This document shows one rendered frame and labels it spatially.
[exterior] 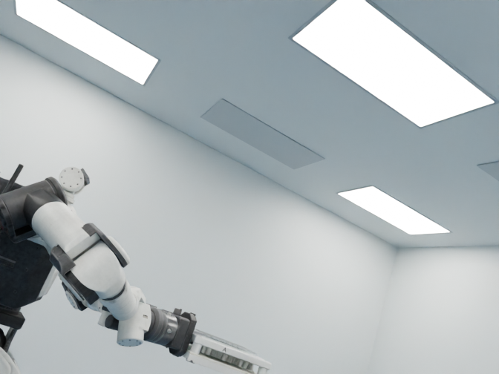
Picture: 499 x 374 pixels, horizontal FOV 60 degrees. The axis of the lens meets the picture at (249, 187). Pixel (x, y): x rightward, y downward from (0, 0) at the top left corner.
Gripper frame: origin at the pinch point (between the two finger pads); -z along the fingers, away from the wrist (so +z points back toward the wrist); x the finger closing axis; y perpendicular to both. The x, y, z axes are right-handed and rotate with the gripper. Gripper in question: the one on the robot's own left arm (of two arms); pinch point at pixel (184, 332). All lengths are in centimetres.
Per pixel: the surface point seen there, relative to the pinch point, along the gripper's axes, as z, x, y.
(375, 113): -85, -183, -127
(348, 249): -189, -144, -386
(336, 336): -204, -36, -390
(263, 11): 18, -185, -74
